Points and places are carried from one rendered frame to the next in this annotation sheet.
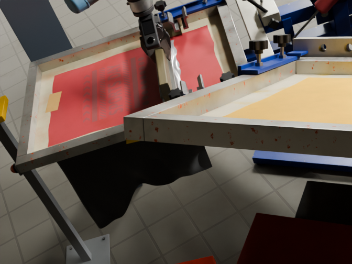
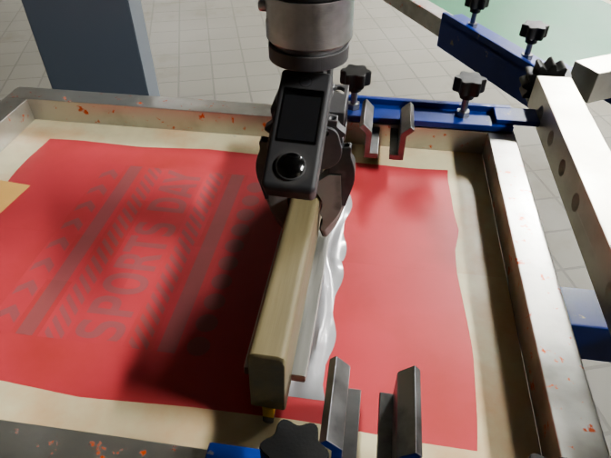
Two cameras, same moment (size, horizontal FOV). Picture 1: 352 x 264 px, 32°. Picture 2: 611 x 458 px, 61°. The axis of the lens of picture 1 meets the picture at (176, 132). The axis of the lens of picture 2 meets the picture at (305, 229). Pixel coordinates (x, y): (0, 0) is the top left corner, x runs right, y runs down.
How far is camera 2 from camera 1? 1.53 m
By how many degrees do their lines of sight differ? 2
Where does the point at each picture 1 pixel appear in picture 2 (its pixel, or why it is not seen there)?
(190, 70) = (372, 293)
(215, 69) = (447, 327)
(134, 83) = (203, 253)
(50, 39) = (105, 60)
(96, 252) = not seen: hidden behind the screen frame
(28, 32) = (59, 24)
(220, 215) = not seen: outside the picture
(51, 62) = (60, 104)
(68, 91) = (44, 194)
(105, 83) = (135, 215)
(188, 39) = (390, 187)
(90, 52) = (154, 118)
